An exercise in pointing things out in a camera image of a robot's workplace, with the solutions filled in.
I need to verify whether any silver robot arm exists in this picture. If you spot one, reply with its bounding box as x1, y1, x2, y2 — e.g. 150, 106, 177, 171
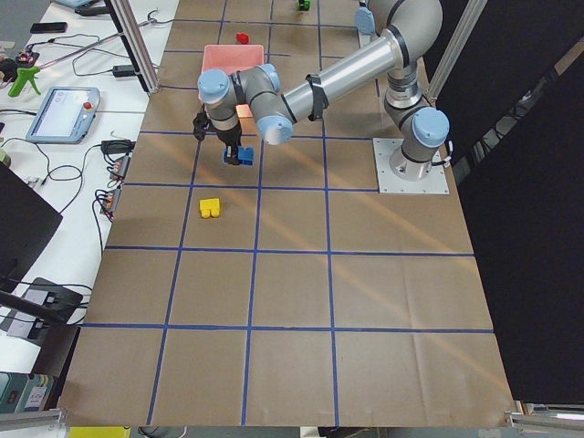
193, 0, 450, 181

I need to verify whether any red toy block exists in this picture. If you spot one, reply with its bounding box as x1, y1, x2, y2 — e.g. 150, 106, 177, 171
235, 32, 249, 45

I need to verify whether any blue teach pendant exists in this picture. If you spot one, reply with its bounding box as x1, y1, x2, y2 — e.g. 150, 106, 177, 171
26, 87, 100, 144

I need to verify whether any black power adapter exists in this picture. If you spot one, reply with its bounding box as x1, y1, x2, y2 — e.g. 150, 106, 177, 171
111, 65, 136, 78

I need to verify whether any yellow toy block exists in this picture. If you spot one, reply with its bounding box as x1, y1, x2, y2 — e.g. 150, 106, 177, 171
199, 198, 221, 219

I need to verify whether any black smartphone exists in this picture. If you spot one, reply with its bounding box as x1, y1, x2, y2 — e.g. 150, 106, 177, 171
30, 22, 68, 35

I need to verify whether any black monitor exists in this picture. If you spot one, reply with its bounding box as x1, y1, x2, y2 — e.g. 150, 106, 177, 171
0, 164, 62, 293

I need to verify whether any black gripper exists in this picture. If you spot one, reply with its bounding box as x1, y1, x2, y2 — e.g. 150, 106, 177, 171
216, 128, 242, 165

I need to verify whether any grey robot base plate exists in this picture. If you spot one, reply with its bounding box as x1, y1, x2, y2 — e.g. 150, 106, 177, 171
372, 138, 450, 195

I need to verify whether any aluminium frame post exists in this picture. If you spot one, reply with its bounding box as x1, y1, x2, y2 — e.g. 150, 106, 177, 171
109, 0, 160, 95

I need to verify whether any blue toy block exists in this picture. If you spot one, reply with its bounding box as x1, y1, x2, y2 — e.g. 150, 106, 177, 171
237, 146, 255, 166

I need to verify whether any green handled reacher grabber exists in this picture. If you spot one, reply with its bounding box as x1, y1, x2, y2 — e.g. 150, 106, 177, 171
7, 7, 162, 98

